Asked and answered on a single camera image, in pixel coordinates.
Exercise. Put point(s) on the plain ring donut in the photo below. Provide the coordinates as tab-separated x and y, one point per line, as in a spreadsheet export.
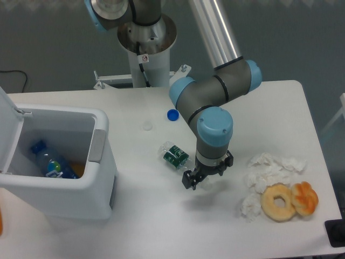
276	203

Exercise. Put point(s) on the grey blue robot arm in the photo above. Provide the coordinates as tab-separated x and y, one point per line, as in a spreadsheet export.
199	103

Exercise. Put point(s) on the white bottle cap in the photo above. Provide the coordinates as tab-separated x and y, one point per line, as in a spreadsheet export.
147	126

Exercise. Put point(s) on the white open trash bin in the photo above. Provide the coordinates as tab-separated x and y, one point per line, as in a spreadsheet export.
79	135

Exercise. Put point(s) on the orange object at left edge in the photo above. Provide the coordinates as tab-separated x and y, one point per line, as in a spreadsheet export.
1	223

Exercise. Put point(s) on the orange glazed twisted bun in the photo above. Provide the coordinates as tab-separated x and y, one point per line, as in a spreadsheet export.
304	198

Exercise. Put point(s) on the small crumpled white tissue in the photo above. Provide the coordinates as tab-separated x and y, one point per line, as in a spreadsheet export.
251	207

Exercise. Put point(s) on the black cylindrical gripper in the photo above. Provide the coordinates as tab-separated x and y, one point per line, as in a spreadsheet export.
191	179

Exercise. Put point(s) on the black device at edge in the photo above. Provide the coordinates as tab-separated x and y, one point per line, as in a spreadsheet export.
335	232

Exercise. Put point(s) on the white frame at right edge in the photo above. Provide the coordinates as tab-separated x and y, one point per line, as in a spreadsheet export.
334	123

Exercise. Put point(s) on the large crumpled white tissue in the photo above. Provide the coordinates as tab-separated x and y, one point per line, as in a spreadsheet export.
267	170

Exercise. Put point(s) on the blue bottle cap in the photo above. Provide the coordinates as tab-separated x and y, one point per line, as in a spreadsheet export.
173	115

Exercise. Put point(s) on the clear bottle green label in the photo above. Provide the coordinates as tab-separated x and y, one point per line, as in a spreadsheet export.
180	161

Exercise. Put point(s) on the blue bottle in bin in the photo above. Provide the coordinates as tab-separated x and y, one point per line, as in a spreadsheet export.
51	163

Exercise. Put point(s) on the orange item in bin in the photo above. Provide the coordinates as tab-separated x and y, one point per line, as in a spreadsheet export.
78	168

